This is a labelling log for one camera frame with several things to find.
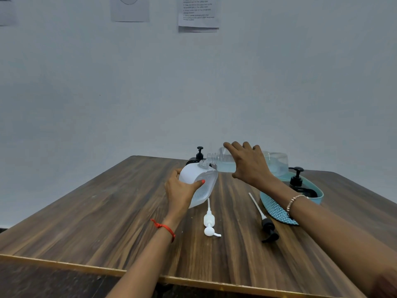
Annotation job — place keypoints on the person's left hand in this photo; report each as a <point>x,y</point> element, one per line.
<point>180,198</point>

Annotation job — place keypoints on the person's left forearm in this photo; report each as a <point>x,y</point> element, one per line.
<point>145,263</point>

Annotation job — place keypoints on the paper sheet with circle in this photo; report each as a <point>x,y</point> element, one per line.
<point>130,12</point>

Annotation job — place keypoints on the small black pump head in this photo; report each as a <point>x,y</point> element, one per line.
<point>200,155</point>

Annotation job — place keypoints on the person's right forearm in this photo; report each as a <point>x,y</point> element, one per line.
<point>335,242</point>

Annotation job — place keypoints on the maroon sleeve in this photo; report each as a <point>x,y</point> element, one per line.
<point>386,287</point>

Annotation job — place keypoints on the black pump with long tube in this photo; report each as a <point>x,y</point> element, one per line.
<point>268,226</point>

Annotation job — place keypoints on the black pump with short tube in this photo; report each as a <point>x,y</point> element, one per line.
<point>296,181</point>

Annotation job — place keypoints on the paper sheet with text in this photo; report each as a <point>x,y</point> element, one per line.
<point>198,12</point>

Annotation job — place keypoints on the white square dispenser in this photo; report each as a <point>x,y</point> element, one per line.
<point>192,173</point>

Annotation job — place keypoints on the person's right hand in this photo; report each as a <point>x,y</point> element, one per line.
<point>251,167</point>

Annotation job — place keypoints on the black square dispenser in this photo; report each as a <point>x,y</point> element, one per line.
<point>190,161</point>
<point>305,192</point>

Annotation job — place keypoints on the white pump head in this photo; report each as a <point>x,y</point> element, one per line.
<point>209,220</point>

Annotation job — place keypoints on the teal plastic basket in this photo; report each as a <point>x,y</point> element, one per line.
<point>276,211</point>

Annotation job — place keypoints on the tall clear plastic bottle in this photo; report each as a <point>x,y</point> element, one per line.
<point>279,161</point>

